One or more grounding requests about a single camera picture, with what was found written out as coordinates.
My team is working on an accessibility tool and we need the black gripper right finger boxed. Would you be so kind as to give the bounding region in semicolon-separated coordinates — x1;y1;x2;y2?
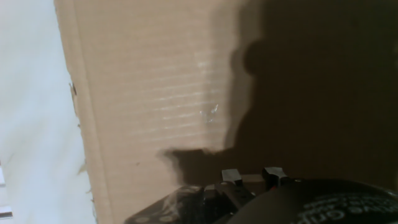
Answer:
262;167;293;190

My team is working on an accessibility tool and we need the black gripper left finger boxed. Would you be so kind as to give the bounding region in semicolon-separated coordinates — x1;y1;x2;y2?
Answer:
221;169;256;206

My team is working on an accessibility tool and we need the brown cardboard sheet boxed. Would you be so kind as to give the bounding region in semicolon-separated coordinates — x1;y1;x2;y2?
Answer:
53;0;398;224

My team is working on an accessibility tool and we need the white marble pattern sheet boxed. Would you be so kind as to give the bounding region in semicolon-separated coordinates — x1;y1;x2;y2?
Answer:
0;0;98;224

